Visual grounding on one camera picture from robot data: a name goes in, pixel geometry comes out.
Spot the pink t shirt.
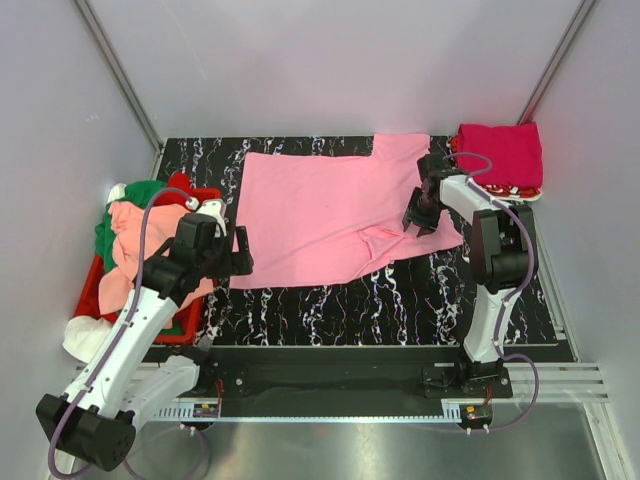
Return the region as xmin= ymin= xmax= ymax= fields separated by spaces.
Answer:
xmin=230 ymin=134 xmax=463 ymax=290

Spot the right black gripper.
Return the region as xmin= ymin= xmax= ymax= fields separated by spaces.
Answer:
xmin=401 ymin=187 xmax=444 ymax=237

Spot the folded magenta t shirt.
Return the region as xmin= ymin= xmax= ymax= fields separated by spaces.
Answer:
xmin=456 ymin=123 xmax=543 ymax=188

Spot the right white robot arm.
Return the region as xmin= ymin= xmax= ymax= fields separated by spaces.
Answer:
xmin=402 ymin=154 xmax=537 ymax=397

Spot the red t shirt in bin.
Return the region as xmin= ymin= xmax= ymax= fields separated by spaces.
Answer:
xmin=154 ymin=172 xmax=193 ymax=210

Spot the salmon t shirt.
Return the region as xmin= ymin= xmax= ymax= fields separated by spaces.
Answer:
xmin=98 ymin=201 xmax=188 ymax=316

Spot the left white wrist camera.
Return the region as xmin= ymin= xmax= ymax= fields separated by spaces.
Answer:
xmin=178 ymin=199 xmax=228 ymax=238

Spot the black marble pattern mat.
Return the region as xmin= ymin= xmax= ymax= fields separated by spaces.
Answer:
xmin=152 ymin=135 xmax=561 ymax=347

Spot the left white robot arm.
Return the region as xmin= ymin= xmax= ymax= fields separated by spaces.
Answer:
xmin=35 ymin=213 xmax=253 ymax=479

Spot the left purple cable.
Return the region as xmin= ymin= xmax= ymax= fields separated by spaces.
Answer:
xmin=46 ymin=187 xmax=211 ymax=480

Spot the folded red white t shirt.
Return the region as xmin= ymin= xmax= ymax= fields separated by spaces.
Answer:
xmin=446 ymin=135 xmax=542 ymax=202

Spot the white cable duct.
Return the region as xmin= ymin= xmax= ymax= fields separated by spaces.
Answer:
xmin=151 ymin=401 xmax=462 ymax=424

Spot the green t shirt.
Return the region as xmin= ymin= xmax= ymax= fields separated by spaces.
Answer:
xmin=94 ymin=180 xmax=184 ymax=336

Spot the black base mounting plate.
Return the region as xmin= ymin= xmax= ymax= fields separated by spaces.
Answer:
xmin=144 ymin=347 xmax=514 ymax=401

